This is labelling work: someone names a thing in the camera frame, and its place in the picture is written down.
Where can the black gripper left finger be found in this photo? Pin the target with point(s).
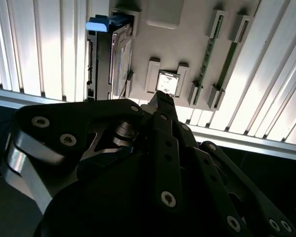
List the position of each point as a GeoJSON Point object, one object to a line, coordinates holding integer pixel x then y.
{"type": "Point", "coordinates": [167, 160]}

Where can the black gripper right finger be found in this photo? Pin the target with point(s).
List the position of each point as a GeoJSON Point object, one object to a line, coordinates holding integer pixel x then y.
{"type": "Point", "coordinates": [212, 177]}

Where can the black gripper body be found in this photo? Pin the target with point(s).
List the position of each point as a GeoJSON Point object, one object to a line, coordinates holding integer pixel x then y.
{"type": "Point", "coordinates": [108, 197]}

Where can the hard disk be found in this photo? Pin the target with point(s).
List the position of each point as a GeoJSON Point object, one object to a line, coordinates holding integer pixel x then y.
{"type": "Point", "coordinates": [102, 61]}

